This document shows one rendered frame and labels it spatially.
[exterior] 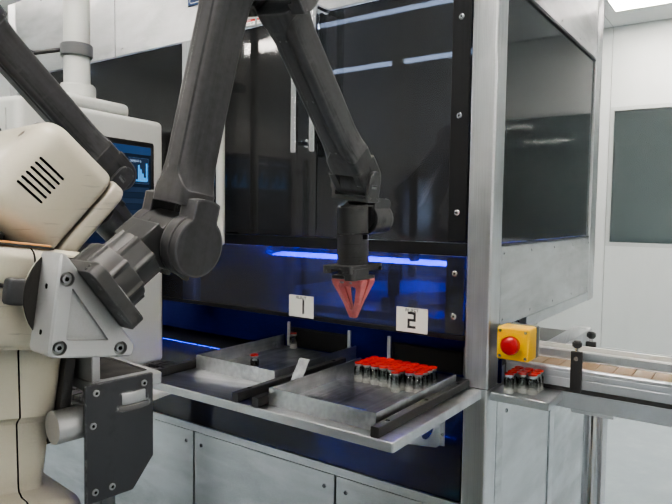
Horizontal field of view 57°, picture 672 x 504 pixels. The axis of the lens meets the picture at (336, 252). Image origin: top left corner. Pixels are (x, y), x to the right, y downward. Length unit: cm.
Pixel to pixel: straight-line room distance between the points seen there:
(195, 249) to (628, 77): 556
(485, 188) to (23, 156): 94
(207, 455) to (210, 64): 147
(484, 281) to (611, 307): 469
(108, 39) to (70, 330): 174
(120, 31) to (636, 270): 481
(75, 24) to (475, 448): 151
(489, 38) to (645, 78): 469
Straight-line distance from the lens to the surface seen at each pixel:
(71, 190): 87
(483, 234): 141
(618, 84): 613
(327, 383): 145
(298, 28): 92
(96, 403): 89
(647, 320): 603
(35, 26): 278
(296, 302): 169
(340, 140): 102
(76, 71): 189
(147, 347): 199
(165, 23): 214
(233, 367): 151
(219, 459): 202
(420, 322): 149
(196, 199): 77
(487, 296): 141
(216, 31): 82
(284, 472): 185
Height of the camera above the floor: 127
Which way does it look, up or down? 4 degrees down
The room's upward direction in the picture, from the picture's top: 1 degrees clockwise
